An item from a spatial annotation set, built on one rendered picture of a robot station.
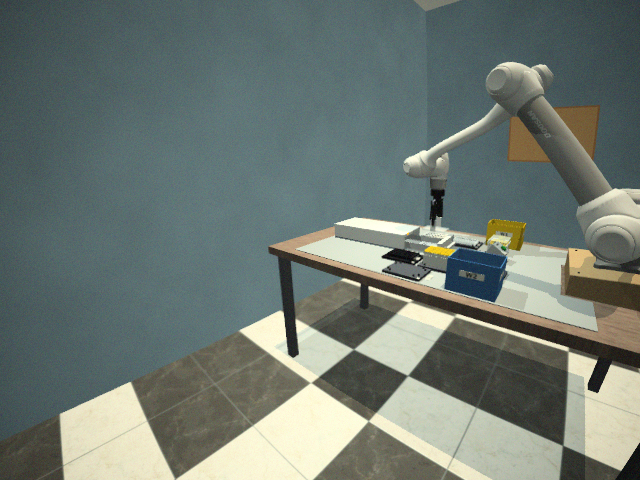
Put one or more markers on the pale grey bench mat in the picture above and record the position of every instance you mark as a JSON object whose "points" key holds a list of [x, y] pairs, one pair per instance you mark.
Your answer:
{"points": [[532, 284]]}

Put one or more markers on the blue bin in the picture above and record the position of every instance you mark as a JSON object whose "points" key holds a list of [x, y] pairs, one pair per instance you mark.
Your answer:
{"points": [[473, 279]]}

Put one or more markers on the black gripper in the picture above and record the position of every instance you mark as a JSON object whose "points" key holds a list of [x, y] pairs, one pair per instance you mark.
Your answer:
{"points": [[436, 209]]}

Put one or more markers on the yellow open-top bin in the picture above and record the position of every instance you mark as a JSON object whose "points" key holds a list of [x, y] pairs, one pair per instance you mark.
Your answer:
{"points": [[516, 233]]}

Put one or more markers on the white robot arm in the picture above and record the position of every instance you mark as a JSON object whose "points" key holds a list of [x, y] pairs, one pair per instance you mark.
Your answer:
{"points": [[609, 218]]}

